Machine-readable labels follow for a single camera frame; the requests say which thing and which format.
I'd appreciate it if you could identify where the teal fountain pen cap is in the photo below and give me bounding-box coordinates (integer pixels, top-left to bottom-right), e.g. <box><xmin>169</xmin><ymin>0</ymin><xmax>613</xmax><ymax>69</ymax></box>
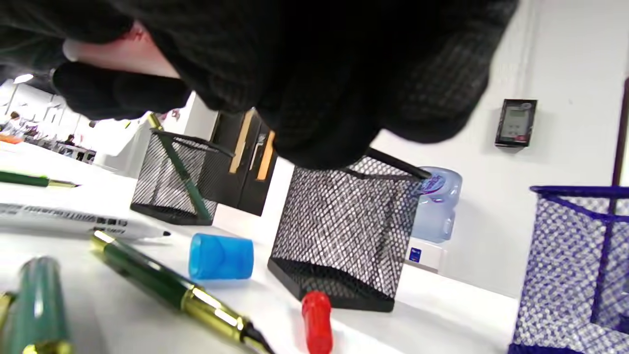
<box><xmin>0</xmin><ymin>256</ymin><xmax>74</xmax><ymax>354</ymax></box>

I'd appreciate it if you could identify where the blue mesh pen holder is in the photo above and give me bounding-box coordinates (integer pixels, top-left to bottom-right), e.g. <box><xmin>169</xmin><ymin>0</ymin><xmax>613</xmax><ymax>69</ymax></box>
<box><xmin>509</xmin><ymin>184</ymin><xmax>629</xmax><ymax>354</ymax></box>

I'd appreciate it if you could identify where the dark door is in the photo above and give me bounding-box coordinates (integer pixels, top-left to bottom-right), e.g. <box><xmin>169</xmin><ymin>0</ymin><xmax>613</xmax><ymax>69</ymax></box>
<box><xmin>209</xmin><ymin>109</ymin><xmax>278</xmax><ymax>217</ymax></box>

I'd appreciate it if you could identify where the white water dispenser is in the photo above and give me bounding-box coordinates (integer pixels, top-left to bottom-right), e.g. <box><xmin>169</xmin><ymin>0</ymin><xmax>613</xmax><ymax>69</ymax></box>
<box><xmin>403</xmin><ymin>236</ymin><xmax>448</xmax><ymax>275</ymax></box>

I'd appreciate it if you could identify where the black wall display device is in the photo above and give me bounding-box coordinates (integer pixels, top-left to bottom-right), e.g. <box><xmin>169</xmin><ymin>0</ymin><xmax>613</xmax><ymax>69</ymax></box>
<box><xmin>494</xmin><ymin>98</ymin><xmax>538</xmax><ymax>149</ymax></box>

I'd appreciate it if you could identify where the person's right hand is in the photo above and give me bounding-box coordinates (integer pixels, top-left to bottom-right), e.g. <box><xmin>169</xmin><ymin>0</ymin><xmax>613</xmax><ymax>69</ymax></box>
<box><xmin>0</xmin><ymin>0</ymin><xmax>519</xmax><ymax>170</ymax></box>

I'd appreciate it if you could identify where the red marker pen cap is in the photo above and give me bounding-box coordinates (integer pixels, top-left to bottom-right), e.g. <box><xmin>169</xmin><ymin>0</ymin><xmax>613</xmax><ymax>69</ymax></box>
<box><xmin>301</xmin><ymin>290</ymin><xmax>334</xmax><ymax>354</ymax></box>

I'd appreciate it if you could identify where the blue highlighter pen cap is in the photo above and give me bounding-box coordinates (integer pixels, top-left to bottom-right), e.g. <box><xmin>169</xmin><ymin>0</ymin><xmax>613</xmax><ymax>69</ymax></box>
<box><xmin>189</xmin><ymin>233</ymin><xmax>255</xmax><ymax>281</ymax></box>

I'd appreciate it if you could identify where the black mesh pen holder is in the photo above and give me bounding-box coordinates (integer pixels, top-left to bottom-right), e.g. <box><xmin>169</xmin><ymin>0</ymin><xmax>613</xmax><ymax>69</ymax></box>
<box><xmin>268</xmin><ymin>147</ymin><xmax>433</xmax><ymax>313</ymax></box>
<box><xmin>130</xmin><ymin>129</ymin><xmax>235</xmax><ymax>227</ymax></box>

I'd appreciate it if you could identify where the green fountain pen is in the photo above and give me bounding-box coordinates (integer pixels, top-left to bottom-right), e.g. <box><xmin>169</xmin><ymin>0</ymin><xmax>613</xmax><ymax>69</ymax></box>
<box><xmin>146</xmin><ymin>113</ymin><xmax>213</xmax><ymax>221</ymax></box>
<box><xmin>0</xmin><ymin>170</ymin><xmax>80</xmax><ymax>189</ymax></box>
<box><xmin>90</xmin><ymin>230</ymin><xmax>276</xmax><ymax>354</ymax></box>

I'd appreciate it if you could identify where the white marker with black end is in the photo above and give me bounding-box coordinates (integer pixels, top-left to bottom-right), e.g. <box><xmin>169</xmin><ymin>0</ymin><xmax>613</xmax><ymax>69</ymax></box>
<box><xmin>0</xmin><ymin>203</ymin><xmax>172</xmax><ymax>241</ymax></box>

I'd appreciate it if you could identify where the blue bottle on dispenser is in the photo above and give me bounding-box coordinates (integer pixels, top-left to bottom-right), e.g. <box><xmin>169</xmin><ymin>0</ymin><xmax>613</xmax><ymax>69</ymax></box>
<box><xmin>410</xmin><ymin>166</ymin><xmax>463</xmax><ymax>244</ymax></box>

